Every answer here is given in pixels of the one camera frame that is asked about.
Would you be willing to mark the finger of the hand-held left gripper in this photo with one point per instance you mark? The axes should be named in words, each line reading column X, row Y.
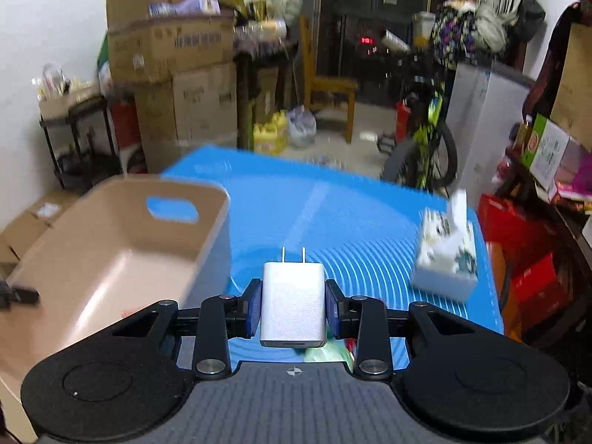
column 18, row 294

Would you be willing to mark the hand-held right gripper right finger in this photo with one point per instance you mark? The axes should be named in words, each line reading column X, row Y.
column 332, row 309

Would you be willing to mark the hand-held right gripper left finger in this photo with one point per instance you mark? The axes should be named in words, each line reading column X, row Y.
column 252, row 309

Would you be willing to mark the white wall charger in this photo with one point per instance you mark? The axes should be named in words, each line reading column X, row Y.
column 291, row 305

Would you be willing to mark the beige plastic bin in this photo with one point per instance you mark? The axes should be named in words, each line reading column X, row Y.
column 115, row 263

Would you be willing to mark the green round item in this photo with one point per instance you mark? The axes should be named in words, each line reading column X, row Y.
column 326, row 354

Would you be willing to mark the blue silicone mat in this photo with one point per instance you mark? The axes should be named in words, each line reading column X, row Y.
column 323, row 222

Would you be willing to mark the white printed tissue box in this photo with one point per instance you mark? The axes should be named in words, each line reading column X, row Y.
column 444, row 259

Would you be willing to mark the black metal rack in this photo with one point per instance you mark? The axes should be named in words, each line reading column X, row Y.
column 83, row 148

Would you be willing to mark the yellow plastic jug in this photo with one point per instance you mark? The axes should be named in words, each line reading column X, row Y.
column 270, row 134

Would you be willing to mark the clear plastic bag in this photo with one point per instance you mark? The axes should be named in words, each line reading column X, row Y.
column 301, row 127

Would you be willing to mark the red gift box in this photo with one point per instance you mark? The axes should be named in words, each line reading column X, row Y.
column 522, row 249

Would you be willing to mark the red and white appliance box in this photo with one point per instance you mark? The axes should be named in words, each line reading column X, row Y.
column 124, row 122

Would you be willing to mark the green and black bicycle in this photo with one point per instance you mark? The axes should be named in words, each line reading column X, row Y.
column 428, row 125

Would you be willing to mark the tall brown cardboard box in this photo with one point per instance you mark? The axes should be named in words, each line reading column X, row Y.
column 203, row 101

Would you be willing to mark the wooden chair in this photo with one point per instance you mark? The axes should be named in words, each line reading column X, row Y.
column 330, row 85

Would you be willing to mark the dark wooden table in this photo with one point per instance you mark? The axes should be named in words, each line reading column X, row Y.
column 522, row 180

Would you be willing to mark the white chest freezer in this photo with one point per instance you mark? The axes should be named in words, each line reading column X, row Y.
column 485, row 120

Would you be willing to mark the green and white box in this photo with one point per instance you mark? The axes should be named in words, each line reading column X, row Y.
column 548, row 152

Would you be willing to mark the cardboard box with blue print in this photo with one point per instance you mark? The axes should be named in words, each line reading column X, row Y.
column 171, row 41

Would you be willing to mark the floral patterned cloth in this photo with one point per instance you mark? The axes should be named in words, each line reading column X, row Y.
column 455, row 32

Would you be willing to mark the flat brown cardboard box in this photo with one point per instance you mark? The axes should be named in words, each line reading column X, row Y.
column 573, row 88

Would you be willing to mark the dark red cloth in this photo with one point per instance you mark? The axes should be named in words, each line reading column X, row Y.
column 550, row 64

